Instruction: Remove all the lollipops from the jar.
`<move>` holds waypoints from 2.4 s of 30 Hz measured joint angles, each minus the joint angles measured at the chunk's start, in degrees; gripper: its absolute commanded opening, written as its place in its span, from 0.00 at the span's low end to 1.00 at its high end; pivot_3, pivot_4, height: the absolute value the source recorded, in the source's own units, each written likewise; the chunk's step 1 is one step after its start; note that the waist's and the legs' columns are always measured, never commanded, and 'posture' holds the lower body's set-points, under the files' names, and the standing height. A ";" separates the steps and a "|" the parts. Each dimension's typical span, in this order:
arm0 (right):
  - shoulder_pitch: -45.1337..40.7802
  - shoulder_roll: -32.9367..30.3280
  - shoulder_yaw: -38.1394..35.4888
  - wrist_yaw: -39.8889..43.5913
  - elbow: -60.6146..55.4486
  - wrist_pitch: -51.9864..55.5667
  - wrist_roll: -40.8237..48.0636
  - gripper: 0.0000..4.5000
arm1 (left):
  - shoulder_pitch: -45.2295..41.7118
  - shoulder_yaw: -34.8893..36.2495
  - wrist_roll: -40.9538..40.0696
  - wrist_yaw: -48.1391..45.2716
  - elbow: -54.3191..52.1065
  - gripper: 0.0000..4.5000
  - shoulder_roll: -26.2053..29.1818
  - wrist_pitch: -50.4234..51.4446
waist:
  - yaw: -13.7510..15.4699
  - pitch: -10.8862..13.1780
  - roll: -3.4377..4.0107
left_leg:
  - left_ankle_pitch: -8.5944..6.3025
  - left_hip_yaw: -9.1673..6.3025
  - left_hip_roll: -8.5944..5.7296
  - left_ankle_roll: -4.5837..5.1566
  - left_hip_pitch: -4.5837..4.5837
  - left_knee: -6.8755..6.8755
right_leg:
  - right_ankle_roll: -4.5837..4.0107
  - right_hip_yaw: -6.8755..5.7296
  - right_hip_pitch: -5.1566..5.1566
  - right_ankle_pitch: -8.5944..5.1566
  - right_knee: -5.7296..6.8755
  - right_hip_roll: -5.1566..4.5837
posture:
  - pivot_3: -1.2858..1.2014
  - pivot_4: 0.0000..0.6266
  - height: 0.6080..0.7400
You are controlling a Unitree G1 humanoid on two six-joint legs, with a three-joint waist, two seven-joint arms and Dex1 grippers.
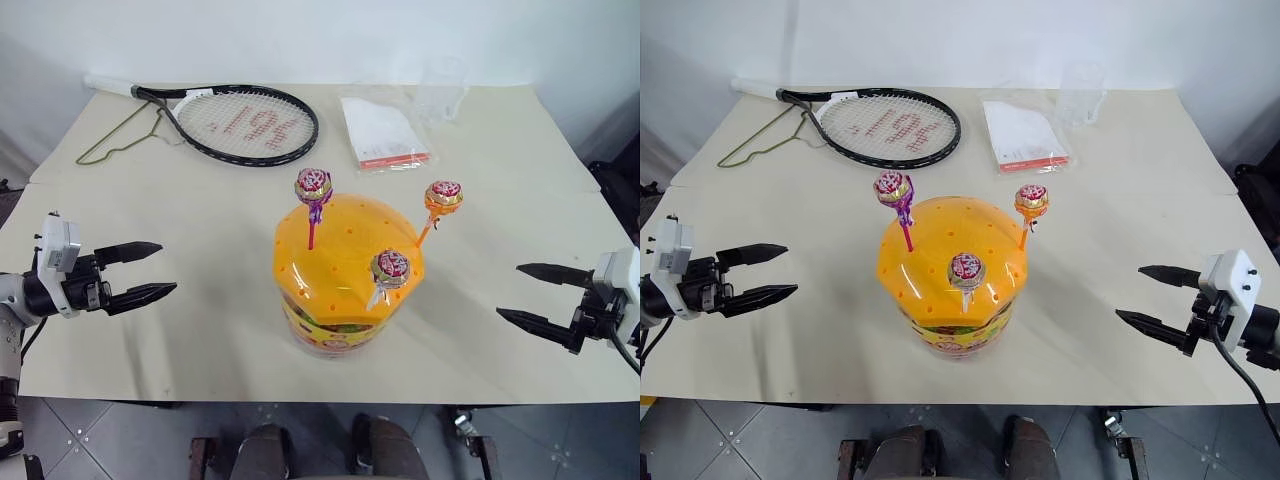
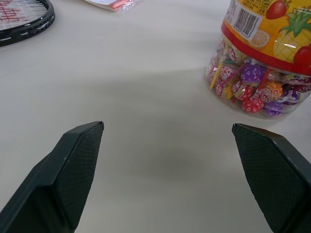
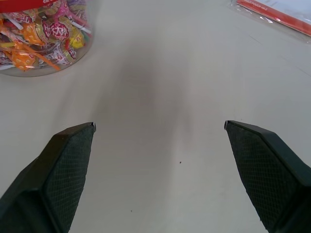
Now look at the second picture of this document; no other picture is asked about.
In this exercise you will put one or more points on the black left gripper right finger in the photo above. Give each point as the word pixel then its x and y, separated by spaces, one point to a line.
pixel 269 174

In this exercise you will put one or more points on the black badminton racket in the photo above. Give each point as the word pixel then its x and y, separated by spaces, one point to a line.
pixel 26 26

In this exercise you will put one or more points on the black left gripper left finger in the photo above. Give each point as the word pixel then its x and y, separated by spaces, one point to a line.
pixel 60 174

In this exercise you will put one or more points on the clear lollipop jar fruit label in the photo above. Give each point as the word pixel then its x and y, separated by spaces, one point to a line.
pixel 264 60

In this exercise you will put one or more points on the clear plastic packet red print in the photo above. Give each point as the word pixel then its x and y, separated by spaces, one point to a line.
pixel 114 4

